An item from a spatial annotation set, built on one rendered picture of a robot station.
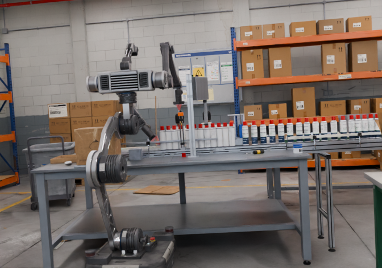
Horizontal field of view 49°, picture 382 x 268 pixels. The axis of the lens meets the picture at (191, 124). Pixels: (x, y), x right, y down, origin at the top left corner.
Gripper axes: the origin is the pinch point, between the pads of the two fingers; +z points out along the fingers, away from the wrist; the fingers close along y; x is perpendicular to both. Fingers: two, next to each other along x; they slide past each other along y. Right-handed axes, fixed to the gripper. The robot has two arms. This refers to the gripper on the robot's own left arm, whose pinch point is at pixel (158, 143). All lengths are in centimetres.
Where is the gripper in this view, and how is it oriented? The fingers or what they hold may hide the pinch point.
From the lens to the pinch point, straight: 355.9
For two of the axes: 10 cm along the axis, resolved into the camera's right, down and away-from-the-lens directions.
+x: -7.3, 6.8, 0.6
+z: 6.8, 7.3, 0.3
